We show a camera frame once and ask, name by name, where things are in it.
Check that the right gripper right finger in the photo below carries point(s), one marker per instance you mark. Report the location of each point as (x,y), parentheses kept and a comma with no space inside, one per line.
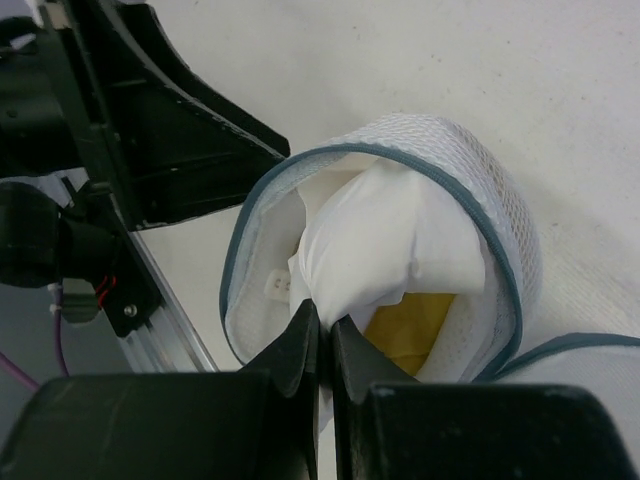
(567,409)

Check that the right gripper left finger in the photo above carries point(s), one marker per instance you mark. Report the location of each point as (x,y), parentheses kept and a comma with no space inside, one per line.
(259,422)

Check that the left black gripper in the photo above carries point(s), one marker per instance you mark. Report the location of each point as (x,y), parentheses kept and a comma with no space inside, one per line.
(180,149)

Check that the white mesh laundry bag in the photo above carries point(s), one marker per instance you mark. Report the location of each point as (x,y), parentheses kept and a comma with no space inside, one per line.
(482,332)

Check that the white bra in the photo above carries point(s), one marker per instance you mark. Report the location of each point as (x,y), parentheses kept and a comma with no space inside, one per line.
(362,233)

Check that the yellow garment in bag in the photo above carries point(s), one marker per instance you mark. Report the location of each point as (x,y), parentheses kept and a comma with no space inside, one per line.
(406,332)

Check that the aluminium mounting rail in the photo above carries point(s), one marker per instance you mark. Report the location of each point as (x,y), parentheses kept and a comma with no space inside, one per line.
(167,341)

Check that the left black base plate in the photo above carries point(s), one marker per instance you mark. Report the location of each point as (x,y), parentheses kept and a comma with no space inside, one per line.
(127,293)

